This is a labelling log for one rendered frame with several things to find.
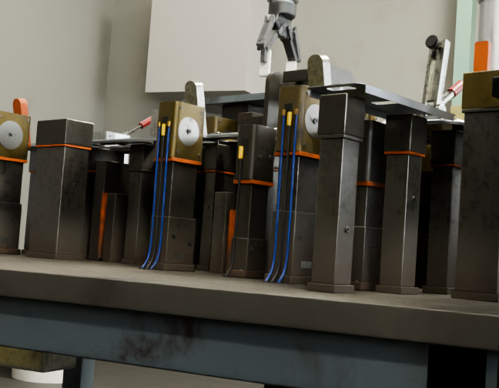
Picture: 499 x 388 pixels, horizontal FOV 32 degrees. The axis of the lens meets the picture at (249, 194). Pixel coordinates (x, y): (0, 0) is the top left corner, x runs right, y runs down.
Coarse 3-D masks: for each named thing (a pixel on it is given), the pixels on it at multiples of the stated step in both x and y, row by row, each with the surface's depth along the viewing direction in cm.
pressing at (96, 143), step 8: (432, 120) 146; (440, 120) 145; (448, 120) 144; (456, 120) 144; (432, 128) 157; (440, 128) 156; (448, 128) 156; (456, 128) 155; (208, 136) 185; (216, 136) 183; (224, 136) 182; (232, 136) 180; (32, 144) 229; (96, 144) 222; (104, 144) 221; (112, 144) 218; (120, 144) 218; (128, 144) 216; (152, 144) 214; (224, 144) 203; (232, 144) 202; (128, 152) 231
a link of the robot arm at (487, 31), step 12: (480, 0) 230; (492, 0) 226; (480, 12) 230; (492, 12) 226; (480, 24) 229; (492, 24) 225; (480, 36) 228; (492, 36) 225; (492, 48) 225; (492, 60) 224
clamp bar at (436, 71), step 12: (432, 36) 176; (432, 48) 176; (444, 48) 176; (432, 60) 178; (444, 60) 176; (432, 72) 178; (444, 72) 176; (432, 84) 177; (444, 84) 176; (432, 96) 176
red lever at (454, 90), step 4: (460, 80) 185; (456, 84) 183; (460, 84) 184; (452, 88) 182; (456, 88) 182; (460, 88) 183; (448, 92) 181; (452, 92) 181; (456, 92) 182; (444, 96) 180; (448, 96) 180; (452, 96) 181; (444, 100) 179; (448, 100) 180; (444, 104) 179
